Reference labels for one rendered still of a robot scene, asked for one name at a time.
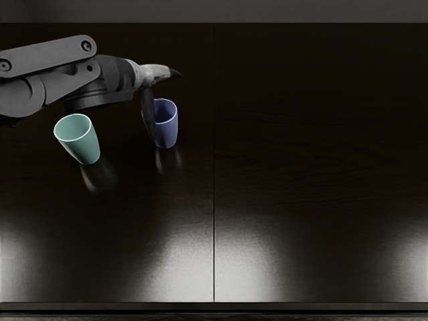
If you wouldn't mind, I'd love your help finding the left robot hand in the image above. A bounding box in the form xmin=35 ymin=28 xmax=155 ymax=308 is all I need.
xmin=132 ymin=63 xmax=183 ymax=141

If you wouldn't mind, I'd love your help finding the blue purple cup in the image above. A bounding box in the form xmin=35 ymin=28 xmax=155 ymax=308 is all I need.
xmin=152 ymin=98 xmax=179 ymax=150

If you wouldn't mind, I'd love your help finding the teal green cup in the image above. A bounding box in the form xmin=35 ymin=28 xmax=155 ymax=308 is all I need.
xmin=53 ymin=113 xmax=101 ymax=166

